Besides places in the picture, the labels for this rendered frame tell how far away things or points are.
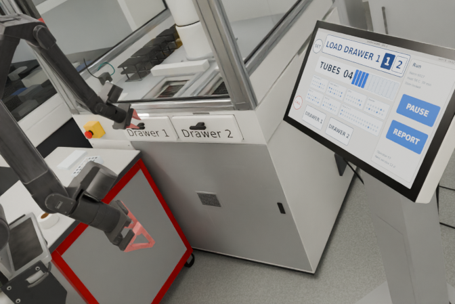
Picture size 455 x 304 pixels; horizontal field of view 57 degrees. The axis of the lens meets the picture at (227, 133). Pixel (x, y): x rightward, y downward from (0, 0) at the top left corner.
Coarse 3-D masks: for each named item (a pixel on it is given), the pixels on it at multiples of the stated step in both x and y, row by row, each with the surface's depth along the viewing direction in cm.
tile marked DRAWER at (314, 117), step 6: (306, 108) 120; (312, 108) 118; (306, 114) 119; (312, 114) 117; (318, 114) 115; (324, 114) 113; (306, 120) 119; (312, 120) 117; (318, 120) 115; (324, 120) 112; (318, 126) 114
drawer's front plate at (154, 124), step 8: (136, 120) 176; (144, 120) 174; (152, 120) 171; (160, 120) 169; (168, 120) 168; (152, 128) 174; (160, 128) 172; (168, 128) 170; (128, 136) 187; (136, 136) 184; (144, 136) 181; (152, 136) 178; (160, 136) 175; (176, 136) 172
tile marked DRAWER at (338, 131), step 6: (330, 120) 110; (336, 120) 109; (330, 126) 110; (336, 126) 108; (342, 126) 106; (348, 126) 105; (324, 132) 112; (330, 132) 110; (336, 132) 108; (342, 132) 106; (348, 132) 104; (336, 138) 108; (342, 138) 106; (348, 138) 104
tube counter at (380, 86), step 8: (344, 72) 109; (352, 72) 106; (360, 72) 104; (368, 72) 101; (344, 80) 108; (352, 80) 106; (360, 80) 103; (368, 80) 101; (376, 80) 99; (384, 80) 97; (392, 80) 95; (360, 88) 103; (368, 88) 101; (376, 88) 98; (384, 88) 96; (392, 88) 94; (384, 96) 96; (392, 96) 94
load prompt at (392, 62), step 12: (336, 36) 113; (324, 48) 117; (336, 48) 113; (348, 48) 109; (360, 48) 105; (372, 48) 101; (384, 48) 98; (348, 60) 108; (360, 60) 104; (372, 60) 101; (384, 60) 98; (396, 60) 95; (408, 60) 92; (396, 72) 94
